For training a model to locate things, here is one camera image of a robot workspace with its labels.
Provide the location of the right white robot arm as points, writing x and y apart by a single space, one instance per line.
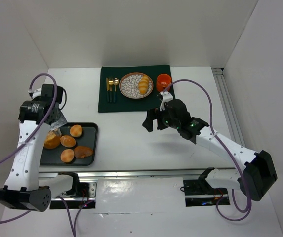
255 172

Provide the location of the brown croissant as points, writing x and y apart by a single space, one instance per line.
82 152

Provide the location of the gold spoon dark handle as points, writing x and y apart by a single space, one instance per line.
115 83

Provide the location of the gold fork dark handle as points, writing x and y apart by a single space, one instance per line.
110 82

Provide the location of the round bun bottom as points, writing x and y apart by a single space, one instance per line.
67 156

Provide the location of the black baking tray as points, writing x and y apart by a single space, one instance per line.
88 139

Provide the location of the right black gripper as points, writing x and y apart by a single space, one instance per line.
158 121

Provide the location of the large orange round bread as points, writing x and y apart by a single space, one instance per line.
52 140

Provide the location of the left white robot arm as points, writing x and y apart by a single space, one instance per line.
22 189

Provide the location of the metal tongs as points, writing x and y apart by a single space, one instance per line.
57 129

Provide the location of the round bun top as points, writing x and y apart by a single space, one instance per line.
76 131

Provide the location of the round bun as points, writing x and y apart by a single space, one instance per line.
67 141
67 156
76 131

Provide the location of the orange mug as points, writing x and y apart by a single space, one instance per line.
163 81

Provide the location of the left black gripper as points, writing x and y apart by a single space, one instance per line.
58 122

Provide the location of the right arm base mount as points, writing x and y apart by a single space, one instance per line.
199 193

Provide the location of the gold knife dark handle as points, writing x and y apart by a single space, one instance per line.
107 88

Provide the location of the aluminium rail right side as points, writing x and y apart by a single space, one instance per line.
226 98

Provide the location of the round bun middle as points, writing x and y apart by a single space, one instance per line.
67 141

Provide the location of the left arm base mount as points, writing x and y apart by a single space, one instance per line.
84 197

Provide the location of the floral patterned plate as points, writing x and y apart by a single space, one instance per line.
129 85

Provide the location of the dark green placemat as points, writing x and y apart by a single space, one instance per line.
123 103

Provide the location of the striped long bread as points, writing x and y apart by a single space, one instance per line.
143 85

